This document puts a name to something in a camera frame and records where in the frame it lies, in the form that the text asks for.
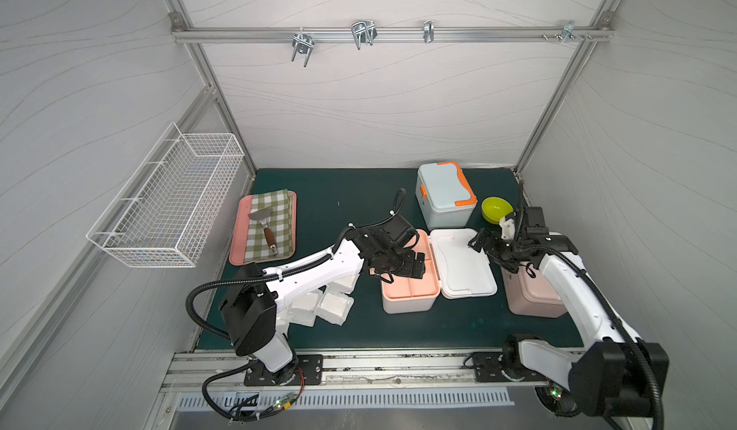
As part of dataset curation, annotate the white peach first aid kit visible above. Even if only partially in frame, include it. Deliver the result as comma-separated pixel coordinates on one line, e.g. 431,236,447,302
379,227,499,315

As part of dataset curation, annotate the aluminium crossbar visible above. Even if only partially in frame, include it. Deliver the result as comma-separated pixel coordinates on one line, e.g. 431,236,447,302
172,24,615,44

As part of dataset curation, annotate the peach kit tray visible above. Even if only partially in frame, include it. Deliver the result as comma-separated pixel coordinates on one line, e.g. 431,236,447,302
381,230,441,314

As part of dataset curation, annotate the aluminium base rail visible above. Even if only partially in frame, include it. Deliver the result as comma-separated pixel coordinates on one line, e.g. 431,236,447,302
159,346,635,395

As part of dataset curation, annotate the metal hook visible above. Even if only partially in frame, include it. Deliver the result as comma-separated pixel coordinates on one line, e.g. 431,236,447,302
350,20,377,50
423,20,435,44
541,20,592,44
291,33,315,67

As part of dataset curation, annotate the spatula with wooden handle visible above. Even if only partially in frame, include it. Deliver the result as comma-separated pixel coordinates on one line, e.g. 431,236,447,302
249,207,278,255

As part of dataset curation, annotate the white gauze packet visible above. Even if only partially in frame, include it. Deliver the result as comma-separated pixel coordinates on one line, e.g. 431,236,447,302
286,289,324,327
315,291,354,326
326,275,359,295

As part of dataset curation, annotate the blue orange first aid kit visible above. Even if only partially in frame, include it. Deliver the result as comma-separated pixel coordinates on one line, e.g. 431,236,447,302
416,161,478,230

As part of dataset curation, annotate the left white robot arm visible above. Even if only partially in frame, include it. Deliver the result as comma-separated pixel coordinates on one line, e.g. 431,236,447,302
185,213,425,375

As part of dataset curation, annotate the pink first aid kit box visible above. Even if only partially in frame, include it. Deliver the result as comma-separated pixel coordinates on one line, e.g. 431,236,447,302
501,259,567,319

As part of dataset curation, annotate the green bowl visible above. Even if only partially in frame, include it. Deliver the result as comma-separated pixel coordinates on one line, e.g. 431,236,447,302
481,197,514,225

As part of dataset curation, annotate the white wire basket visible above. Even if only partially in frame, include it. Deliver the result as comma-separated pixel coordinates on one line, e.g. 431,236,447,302
86,123,244,269

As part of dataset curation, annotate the green checkered cloth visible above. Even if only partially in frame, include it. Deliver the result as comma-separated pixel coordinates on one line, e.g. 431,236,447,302
244,189,294,263

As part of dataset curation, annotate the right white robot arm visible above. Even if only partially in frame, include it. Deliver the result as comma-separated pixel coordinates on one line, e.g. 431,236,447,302
468,207,670,429

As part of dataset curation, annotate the pink tray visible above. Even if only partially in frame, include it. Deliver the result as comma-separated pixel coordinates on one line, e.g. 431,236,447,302
228,190,297,266

